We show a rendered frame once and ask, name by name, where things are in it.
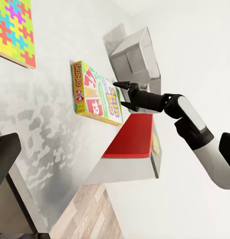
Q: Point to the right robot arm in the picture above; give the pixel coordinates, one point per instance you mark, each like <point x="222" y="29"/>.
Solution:
<point x="190" y="126"/>

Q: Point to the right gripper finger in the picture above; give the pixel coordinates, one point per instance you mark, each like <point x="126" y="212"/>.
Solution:
<point x="127" y="104"/>
<point x="125" y="85"/>

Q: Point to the toy box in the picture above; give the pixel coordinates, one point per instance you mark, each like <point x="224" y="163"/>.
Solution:
<point x="135" y="61"/>

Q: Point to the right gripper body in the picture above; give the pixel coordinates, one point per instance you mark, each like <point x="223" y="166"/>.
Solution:
<point x="139" y="99"/>

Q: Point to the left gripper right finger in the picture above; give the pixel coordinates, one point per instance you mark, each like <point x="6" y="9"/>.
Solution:
<point x="224" y="146"/>

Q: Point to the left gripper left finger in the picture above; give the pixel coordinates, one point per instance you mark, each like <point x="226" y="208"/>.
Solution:
<point x="10" y="148"/>

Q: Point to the board game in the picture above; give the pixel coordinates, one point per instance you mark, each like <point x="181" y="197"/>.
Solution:
<point x="95" y="97"/>

